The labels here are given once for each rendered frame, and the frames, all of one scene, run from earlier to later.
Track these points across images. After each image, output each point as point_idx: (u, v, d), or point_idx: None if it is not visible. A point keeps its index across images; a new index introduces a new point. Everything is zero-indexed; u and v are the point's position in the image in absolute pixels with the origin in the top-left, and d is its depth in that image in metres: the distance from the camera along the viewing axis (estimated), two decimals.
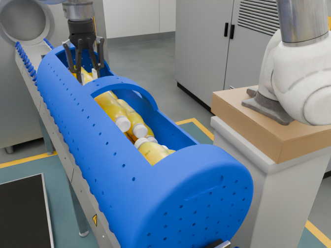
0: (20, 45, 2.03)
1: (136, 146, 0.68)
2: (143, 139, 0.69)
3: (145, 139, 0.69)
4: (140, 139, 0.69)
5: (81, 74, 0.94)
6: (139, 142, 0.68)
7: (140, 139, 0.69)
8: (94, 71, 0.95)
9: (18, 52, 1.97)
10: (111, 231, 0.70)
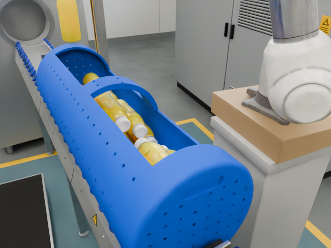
0: (20, 45, 2.03)
1: (136, 146, 0.68)
2: (143, 139, 0.69)
3: (145, 139, 0.69)
4: (140, 139, 0.69)
5: None
6: (139, 142, 0.68)
7: (140, 139, 0.69)
8: None
9: (18, 52, 1.97)
10: (111, 231, 0.70)
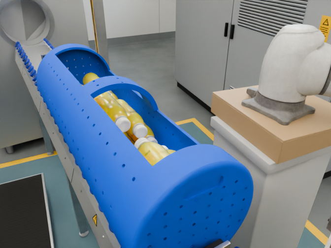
0: (20, 45, 2.03)
1: (136, 146, 0.68)
2: (143, 139, 0.69)
3: (145, 139, 0.69)
4: (140, 139, 0.69)
5: None
6: (139, 142, 0.68)
7: (140, 139, 0.69)
8: None
9: (18, 52, 1.97)
10: (111, 231, 0.70)
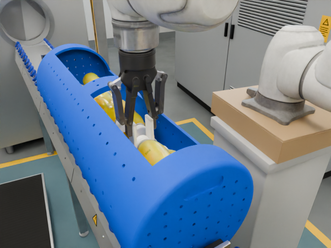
0: (20, 45, 2.03)
1: None
2: (143, 137, 0.68)
3: (145, 137, 0.68)
4: (140, 136, 0.68)
5: (133, 126, 0.64)
6: (139, 139, 0.68)
7: (140, 136, 0.68)
8: (150, 119, 0.66)
9: (18, 52, 1.97)
10: (111, 231, 0.70)
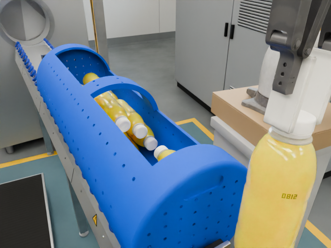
0: (20, 45, 2.03)
1: None
2: (312, 130, 0.27)
3: (313, 130, 0.27)
4: (310, 126, 0.26)
5: (311, 61, 0.23)
6: (300, 134, 0.27)
7: (310, 126, 0.26)
8: None
9: (18, 52, 1.97)
10: (111, 231, 0.70)
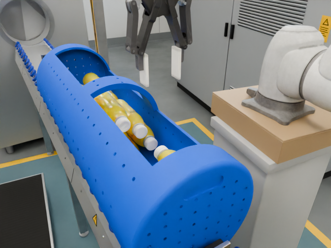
0: (20, 45, 2.03)
1: None
2: None
3: None
4: None
5: (145, 56, 0.58)
6: None
7: None
8: (179, 48, 0.61)
9: (18, 52, 1.97)
10: (111, 231, 0.70)
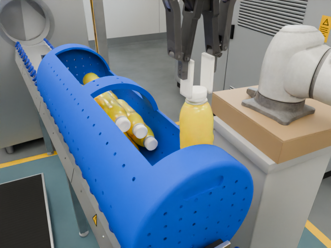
0: (20, 45, 2.03)
1: None
2: None
3: None
4: None
5: (190, 63, 0.47)
6: None
7: None
8: (212, 56, 0.49)
9: (18, 52, 1.97)
10: (111, 231, 0.70)
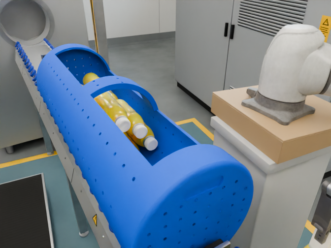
0: (20, 45, 2.03)
1: None
2: None
3: None
4: None
5: None
6: None
7: None
8: None
9: (18, 52, 1.97)
10: (111, 231, 0.70)
